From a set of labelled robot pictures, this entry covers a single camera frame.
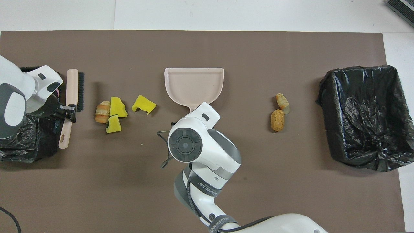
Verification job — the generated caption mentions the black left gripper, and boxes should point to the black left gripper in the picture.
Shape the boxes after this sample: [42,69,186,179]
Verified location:
[36,94,77,123]

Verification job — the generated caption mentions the beige hand brush black bristles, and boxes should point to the beige hand brush black bristles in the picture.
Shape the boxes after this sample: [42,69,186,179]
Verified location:
[58,69,85,149]

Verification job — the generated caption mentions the orange striped croissant toy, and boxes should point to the orange striped croissant toy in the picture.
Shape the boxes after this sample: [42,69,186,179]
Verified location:
[95,101,111,124]

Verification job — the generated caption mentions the small yellow sponge piece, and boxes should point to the small yellow sponge piece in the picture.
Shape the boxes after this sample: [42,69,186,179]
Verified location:
[106,114,122,134]

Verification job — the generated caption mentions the yellow sponge piece green backing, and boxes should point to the yellow sponge piece green backing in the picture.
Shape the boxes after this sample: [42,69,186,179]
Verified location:
[109,97,128,118]

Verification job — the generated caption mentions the notched yellow sponge piece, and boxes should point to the notched yellow sponge piece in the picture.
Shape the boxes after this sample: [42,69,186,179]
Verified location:
[131,95,157,115]

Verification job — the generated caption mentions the beige plastic dustpan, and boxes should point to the beige plastic dustpan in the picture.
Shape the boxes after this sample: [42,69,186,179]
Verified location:
[164,67,224,113]

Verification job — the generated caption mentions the brown bread roll toy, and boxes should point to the brown bread roll toy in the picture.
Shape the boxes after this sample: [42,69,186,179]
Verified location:
[271,109,285,132]

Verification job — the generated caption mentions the pale ridged pastry toy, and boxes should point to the pale ridged pastry toy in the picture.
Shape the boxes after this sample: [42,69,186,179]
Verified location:
[276,93,290,114]

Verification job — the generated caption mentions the closed black-wrapped bin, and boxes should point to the closed black-wrapped bin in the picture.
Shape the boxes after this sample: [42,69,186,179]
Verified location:
[0,66,62,163]

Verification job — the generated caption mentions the open black-lined trash bin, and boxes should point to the open black-lined trash bin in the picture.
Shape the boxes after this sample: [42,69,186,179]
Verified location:
[316,65,414,172]

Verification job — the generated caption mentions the brown table mat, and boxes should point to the brown table mat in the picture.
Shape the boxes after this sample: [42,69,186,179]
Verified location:
[0,30,406,233]

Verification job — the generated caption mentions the dark ribbed panel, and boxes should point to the dark ribbed panel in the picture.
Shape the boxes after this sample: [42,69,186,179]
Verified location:
[387,0,414,28]

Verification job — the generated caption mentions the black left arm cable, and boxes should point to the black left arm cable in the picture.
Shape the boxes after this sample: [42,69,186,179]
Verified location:
[0,207,22,233]

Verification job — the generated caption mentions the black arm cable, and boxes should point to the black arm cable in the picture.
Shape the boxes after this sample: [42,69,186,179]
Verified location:
[157,129,272,233]
[0,207,22,233]

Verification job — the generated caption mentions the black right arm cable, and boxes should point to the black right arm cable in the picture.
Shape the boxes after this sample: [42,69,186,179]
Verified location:
[157,129,272,233]

